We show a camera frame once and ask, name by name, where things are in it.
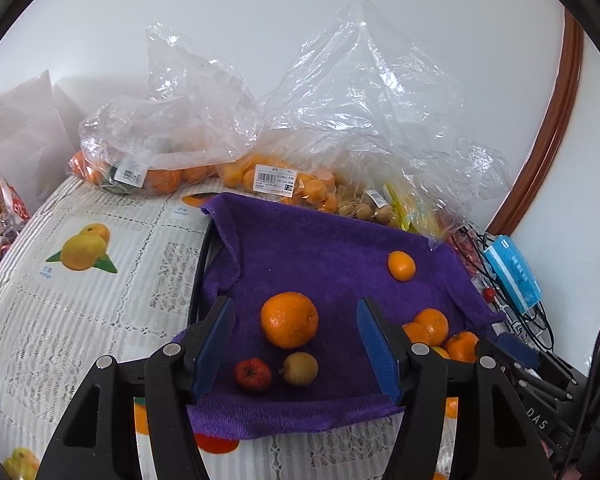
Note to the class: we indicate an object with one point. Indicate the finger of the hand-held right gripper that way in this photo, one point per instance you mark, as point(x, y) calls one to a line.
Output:
point(510, 370)
point(517, 350)

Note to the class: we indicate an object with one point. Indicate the red white snack packet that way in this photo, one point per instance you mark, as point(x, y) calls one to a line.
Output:
point(15, 205)

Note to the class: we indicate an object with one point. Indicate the fruit-print lace tablecloth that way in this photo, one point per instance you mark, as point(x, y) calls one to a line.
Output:
point(95, 310)

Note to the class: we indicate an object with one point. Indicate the small tangerine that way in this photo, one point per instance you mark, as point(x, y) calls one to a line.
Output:
point(462, 346)
point(401, 266)
point(432, 324)
point(415, 334)

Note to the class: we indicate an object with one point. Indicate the small red fruit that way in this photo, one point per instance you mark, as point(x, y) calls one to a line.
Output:
point(252, 375)

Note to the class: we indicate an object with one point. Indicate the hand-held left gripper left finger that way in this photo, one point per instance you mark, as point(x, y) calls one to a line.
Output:
point(212, 345)

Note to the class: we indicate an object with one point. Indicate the clear bag of kumquats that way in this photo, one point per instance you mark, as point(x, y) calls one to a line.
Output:
point(350, 110)

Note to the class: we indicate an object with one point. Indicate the small brown-green fruit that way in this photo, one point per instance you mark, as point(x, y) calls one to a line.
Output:
point(300, 368)

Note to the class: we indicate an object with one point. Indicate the bag of red fruit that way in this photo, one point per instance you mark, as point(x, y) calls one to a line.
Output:
point(467, 250)

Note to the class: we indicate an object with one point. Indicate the clear bag of tangerines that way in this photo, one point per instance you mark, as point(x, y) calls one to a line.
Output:
point(180, 120)

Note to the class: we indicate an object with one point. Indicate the clear bag of longans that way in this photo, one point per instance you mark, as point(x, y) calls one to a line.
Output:
point(375, 205)

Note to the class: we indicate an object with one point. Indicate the large orange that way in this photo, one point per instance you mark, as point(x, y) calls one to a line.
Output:
point(289, 320)

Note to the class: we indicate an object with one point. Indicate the purple towel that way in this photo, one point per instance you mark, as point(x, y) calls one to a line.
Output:
point(320, 250)

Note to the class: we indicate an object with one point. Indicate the blue tissue packet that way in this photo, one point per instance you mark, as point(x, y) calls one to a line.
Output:
point(512, 272)

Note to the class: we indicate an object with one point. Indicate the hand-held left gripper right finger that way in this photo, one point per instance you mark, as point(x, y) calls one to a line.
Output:
point(380, 350)

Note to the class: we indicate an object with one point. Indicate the white paper bag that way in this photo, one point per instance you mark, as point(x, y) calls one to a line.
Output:
point(30, 145)

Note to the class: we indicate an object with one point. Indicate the brown wooden door frame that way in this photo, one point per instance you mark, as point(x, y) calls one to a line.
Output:
point(550, 120)

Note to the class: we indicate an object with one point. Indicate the clear bag of yellow fruit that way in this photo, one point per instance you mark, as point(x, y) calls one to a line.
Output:
point(415, 210)

